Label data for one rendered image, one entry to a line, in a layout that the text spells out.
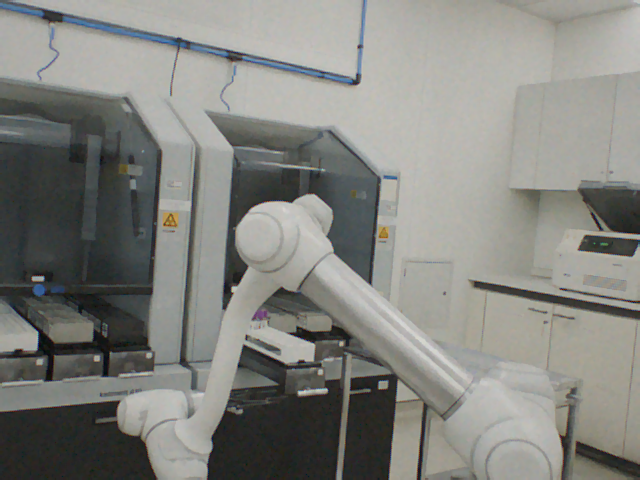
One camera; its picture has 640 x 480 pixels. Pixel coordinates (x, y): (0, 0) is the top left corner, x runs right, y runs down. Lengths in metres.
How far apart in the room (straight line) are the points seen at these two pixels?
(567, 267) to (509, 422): 2.92
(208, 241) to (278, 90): 1.58
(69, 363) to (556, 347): 2.92
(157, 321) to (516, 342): 2.70
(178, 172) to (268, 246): 0.93
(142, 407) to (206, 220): 0.75
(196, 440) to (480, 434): 0.63
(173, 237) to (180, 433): 0.77
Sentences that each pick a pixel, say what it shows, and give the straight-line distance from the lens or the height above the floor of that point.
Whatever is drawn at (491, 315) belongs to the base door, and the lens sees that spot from 4.48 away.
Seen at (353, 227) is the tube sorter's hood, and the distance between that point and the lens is 2.48.
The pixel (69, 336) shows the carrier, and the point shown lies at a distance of 2.08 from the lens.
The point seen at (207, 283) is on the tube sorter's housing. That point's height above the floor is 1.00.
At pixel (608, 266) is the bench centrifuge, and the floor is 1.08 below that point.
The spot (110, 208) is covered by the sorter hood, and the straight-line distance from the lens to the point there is 2.06.
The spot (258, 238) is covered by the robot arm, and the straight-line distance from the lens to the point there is 1.27.
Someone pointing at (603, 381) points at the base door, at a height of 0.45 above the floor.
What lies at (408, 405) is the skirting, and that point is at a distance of 4.42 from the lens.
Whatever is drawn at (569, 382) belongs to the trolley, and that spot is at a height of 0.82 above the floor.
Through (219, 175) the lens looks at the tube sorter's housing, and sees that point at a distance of 2.20.
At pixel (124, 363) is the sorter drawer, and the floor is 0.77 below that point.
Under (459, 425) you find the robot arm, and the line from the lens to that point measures 1.29.
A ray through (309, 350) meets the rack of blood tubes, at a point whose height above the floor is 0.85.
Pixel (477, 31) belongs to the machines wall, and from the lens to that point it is 4.62.
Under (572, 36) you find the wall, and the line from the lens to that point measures 5.14.
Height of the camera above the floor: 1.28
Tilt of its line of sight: 3 degrees down
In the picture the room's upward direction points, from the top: 5 degrees clockwise
